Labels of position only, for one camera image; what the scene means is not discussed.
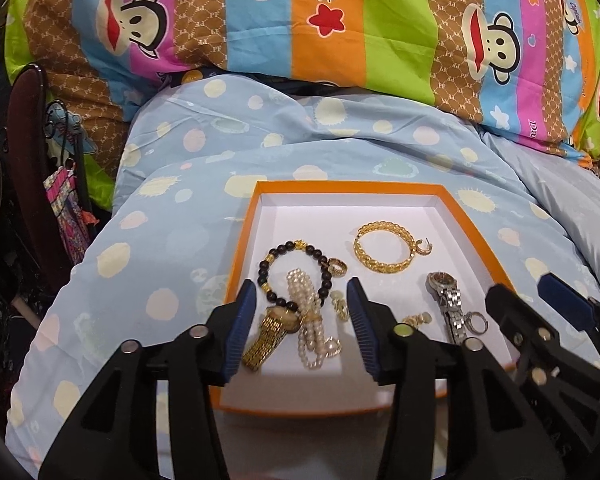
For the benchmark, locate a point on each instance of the gold dangle earring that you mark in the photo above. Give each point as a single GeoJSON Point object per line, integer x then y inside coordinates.
{"type": "Point", "coordinates": [340, 305]}

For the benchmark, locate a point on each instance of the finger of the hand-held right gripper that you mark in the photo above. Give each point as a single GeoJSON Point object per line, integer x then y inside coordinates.
{"type": "Point", "coordinates": [510, 310]}
{"type": "Point", "coordinates": [562, 297]}

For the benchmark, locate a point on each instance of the colourful monkey printed blanket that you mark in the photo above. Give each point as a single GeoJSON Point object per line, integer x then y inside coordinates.
{"type": "Point", "coordinates": [330, 10]}

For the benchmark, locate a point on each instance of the gold hoop earring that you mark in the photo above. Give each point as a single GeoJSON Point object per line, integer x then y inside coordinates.
{"type": "Point", "coordinates": [337, 266]}

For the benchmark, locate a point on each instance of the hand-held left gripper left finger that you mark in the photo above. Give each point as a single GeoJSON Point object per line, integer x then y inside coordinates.
{"type": "Point", "coordinates": [240, 330]}

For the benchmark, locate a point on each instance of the pink patterned cloth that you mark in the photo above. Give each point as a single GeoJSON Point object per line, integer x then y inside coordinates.
{"type": "Point", "coordinates": [70, 215]}

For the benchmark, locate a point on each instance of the silver wristwatch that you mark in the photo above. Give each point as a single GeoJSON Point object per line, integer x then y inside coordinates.
{"type": "Point", "coordinates": [447, 300]}

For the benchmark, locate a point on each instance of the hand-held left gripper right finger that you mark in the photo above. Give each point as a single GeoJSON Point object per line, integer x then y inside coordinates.
{"type": "Point", "coordinates": [362, 330]}

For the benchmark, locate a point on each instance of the small gold earring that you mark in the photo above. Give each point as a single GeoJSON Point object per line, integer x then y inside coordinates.
{"type": "Point", "coordinates": [417, 320]}

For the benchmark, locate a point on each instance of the gold wristwatch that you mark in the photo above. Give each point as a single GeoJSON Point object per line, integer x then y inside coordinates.
{"type": "Point", "coordinates": [267, 340]}

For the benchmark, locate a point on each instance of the light blue dotted blanket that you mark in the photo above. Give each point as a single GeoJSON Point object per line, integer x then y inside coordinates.
{"type": "Point", "coordinates": [155, 260]}

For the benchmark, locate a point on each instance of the orange jewelry box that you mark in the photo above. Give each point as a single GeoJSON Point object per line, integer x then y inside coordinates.
{"type": "Point", "coordinates": [290, 220]}

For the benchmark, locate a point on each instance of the dark wooden chair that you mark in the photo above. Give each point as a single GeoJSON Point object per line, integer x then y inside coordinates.
{"type": "Point", "coordinates": [25, 160]}

